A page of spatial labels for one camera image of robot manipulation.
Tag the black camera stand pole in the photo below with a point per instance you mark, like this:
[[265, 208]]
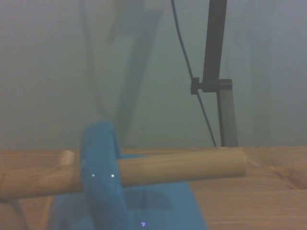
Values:
[[214, 48]]

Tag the wooden rod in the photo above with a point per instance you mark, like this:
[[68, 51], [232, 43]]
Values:
[[182, 167]]

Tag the blue enamel mug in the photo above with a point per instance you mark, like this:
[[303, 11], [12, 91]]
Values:
[[100, 148]]

